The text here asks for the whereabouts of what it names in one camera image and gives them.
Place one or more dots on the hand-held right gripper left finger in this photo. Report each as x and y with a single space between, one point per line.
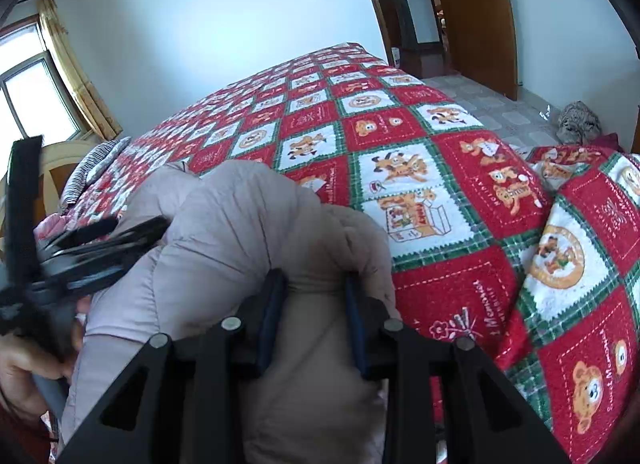
272 324

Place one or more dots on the person's left forearm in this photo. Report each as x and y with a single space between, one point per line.
20 436

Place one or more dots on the yellow curtain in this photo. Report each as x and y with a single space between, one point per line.
80 79

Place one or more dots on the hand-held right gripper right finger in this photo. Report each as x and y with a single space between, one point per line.
357 329

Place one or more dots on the cream wooden headboard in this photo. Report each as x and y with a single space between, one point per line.
55 164

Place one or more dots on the window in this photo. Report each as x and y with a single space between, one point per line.
35 94

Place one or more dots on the grey crumpled cloth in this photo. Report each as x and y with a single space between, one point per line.
580 122

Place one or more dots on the maroon cloth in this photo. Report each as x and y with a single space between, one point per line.
607 142

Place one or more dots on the brown wooden door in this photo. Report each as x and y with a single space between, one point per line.
470 19

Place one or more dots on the clear plastic wrapper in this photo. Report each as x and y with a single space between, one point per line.
545 112

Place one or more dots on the beige puffer jacket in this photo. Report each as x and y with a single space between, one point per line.
240 224

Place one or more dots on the pink blanket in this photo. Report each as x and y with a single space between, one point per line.
50 229

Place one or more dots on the striped pillow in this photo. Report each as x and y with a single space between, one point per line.
95 164

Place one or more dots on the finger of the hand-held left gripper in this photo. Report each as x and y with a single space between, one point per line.
145 231
90 231

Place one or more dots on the red checkered printed quilt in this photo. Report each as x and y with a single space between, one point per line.
440 184

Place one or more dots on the person's left hand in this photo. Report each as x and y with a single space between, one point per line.
30 374

